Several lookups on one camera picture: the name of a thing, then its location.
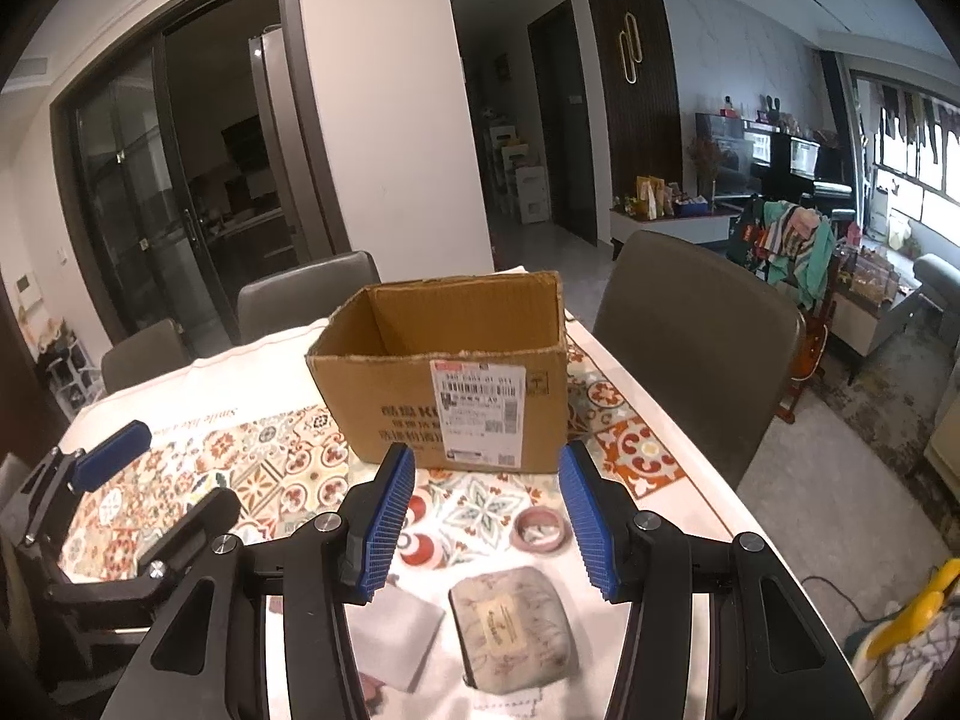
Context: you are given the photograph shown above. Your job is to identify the shoe rack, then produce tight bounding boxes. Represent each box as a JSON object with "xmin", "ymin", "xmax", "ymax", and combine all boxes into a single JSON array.
[{"xmin": 39, "ymin": 322, "xmax": 107, "ymax": 422}]

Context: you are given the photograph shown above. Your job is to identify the brown cardboard box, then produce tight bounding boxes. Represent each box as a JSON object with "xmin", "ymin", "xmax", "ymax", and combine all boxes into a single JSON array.
[{"xmin": 305, "ymin": 270, "xmax": 569, "ymax": 473}]

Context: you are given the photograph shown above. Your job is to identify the white hallway storage shelf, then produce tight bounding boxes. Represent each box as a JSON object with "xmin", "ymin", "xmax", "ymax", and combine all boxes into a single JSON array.
[{"xmin": 486, "ymin": 124, "xmax": 554, "ymax": 226}]

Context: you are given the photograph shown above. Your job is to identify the wooden chair frame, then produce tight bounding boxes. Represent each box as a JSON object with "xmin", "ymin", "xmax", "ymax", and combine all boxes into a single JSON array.
[{"xmin": 776, "ymin": 298, "xmax": 832, "ymax": 428}]

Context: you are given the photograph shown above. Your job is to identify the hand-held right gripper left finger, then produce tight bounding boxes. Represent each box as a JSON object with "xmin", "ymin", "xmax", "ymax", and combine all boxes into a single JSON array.
[{"xmin": 101, "ymin": 442, "xmax": 417, "ymax": 720}]

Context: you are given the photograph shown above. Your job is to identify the white television cabinet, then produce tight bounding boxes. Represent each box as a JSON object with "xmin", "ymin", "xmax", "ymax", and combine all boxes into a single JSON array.
[{"xmin": 609, "ymin": 206, "xmax": 751, "ymax": 260}]

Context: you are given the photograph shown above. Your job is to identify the dark glass sliding door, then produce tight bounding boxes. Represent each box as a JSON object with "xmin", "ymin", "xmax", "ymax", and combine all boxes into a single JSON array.
[{"xmin": 51, "ymin": 0, "xmax": 355, "ymax": 350}]

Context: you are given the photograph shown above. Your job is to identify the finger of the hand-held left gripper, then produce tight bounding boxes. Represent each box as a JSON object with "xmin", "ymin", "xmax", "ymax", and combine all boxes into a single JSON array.
[
  {"xmin": 11, "ymin": 420, "xmax": 153, "ymax": 545},
  {"xmin": 45, "ymin": 486, "xmax": 242, "ymax": 612}
]

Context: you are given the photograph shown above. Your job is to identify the black cable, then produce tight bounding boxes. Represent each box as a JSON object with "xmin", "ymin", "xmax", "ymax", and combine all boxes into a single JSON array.
[{"xmin": 799, "ymin": 575, "xmax": 905, "ymax": 625}]

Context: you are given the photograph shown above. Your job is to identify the pile of colourful clothes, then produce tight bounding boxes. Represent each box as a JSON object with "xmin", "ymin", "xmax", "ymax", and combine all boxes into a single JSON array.
[{"xmin": 731, "ymin": 195, "xmax": 839, "ymax": 310}]

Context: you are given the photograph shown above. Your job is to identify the low table with snacks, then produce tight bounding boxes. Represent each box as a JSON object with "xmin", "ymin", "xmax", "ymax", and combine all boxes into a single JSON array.
[{"xmin": 827, "ymin": 236, "xmax": 922, "ymax": 385}]

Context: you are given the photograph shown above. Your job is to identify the large grey dining chair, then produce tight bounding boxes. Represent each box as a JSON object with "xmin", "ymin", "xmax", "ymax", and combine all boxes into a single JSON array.
[{"xmin": 591, "ymin": 229, "xmax": 809, "ymax": 494}]

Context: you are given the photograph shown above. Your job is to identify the gold clip wall decor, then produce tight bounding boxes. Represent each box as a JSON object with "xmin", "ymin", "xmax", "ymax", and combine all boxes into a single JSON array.
[{"xmin": 614, "ymin": 10, "xmax": 647, "ymax": 84}]

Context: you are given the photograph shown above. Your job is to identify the grey floor rug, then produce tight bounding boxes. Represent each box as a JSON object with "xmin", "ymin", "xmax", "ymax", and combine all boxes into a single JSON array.
[{"xmin": 780, "ymin": 315, "xmax": 960, "ymax": 548}]

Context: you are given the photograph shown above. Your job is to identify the grey sofa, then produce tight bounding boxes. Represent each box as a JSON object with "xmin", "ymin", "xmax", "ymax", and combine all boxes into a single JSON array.
[{"xmin": 910, "ymin": 253, "xmax": 960, "ymax": 320}]

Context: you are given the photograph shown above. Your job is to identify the yellow plush toy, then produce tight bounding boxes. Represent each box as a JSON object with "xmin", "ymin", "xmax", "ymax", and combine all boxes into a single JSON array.
[{"xmin": 861, "ymin": 559, "xmax": 960, "ymax": 662}]

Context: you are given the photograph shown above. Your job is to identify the patterned tile-print tablecloth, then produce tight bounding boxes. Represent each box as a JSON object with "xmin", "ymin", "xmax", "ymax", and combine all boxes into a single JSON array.
[{"xmin": 56, "ymin": 262, "xmax": 691, "ymax": 720}]

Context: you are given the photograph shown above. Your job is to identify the grey square cloth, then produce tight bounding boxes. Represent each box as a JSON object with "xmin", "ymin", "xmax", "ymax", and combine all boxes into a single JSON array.
[{"xmin": 351, "ymin": 587, "xmax": 448, "ymax": 695}]

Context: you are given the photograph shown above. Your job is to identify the dark wooden door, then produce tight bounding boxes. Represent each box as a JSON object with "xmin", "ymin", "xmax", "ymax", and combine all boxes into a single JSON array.
[{"xmin": 527, "ymin": 0, "xmax": 601, "ymax": 247}]

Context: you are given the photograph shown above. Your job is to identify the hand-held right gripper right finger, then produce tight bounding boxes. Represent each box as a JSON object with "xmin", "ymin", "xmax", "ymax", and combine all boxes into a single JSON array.
[{"xmin": 557, "ymin": 440, "xmax": 875, "ymax": 720}]

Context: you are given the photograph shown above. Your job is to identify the grey fabric pouch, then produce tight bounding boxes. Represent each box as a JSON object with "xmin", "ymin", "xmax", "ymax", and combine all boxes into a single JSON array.
[{"xmin": 448, "ymin": 568, "xmax": 581, "ymax": 695}]

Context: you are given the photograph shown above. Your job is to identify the black piano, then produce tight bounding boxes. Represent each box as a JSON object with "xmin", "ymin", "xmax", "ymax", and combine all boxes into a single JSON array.
[{"xmin": 742, "ymin": 118, "xmax": 857, "ymax": 220}]

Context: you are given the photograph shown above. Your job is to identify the checkered white cloth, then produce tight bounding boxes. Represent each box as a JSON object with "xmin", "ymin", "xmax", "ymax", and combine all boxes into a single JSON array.
[{"xmin": 883, "ymin": 604, "xmax": 960, "ymax": 720}]

